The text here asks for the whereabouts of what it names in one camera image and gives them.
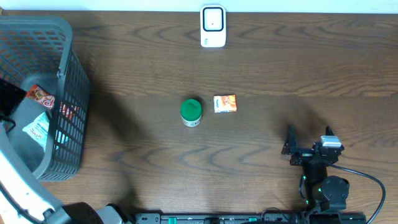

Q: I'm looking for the orange white tissue pack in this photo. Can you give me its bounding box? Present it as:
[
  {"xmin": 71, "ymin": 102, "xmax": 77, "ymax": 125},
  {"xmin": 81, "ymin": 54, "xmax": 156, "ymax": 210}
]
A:
[{"xmin": 213, "ymin": 95, "xmax": 237, "ymax": 113}]

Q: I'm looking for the green lid jar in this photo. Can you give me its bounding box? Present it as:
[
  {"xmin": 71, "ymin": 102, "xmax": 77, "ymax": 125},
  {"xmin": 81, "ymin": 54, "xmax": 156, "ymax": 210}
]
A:
[{"xmin": 180, "ymin": 99, "xmax": 202, "ymax": 128}]

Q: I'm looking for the orange chocolate bar wrapper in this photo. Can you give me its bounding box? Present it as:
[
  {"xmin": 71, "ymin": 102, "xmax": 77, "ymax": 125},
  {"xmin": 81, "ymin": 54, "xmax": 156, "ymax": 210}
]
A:
[{"xmin": 26, "ymin": 85, "xmax": 55, "ymax": 110}]

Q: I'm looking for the grey plastic mesh basket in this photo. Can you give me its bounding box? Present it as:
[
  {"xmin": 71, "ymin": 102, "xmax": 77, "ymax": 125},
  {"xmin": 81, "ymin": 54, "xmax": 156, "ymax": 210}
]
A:
[{"xmin": 1, "ymin": 16, "xmax": 90, "ymax": 182}]

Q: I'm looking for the mint green wipes packet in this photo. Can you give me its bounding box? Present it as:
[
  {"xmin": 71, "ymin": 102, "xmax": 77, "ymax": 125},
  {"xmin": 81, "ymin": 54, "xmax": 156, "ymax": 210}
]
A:
[{"xmin": 22, "ymin": 112, "xmax": 50, "ymax": 152}]

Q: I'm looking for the black right camera cable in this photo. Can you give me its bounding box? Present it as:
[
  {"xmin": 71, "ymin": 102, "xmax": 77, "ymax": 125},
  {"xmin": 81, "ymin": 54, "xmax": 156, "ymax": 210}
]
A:
[{"xmin": 323, "ymin": 158, "xmax": 387, "ymax": 224}]

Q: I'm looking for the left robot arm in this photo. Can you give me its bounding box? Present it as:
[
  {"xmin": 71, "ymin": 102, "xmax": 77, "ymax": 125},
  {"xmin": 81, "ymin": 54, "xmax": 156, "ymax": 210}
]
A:
[{"xmin": 1, "ymin": 80, "xmax": 135, "ymax": 224}]

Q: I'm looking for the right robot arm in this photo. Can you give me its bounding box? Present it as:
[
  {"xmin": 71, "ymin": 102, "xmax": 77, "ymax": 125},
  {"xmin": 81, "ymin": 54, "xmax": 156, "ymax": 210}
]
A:
[{"xmin": 281, "ymin": 127, "xmax": 349, "ymax": 223}]

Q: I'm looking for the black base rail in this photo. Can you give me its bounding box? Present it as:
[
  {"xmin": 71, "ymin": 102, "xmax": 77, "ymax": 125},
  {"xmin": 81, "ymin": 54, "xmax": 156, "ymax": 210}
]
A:
[{"xmin": 134, "ymin": 212, "xmax": 367, "ymax": 224}]

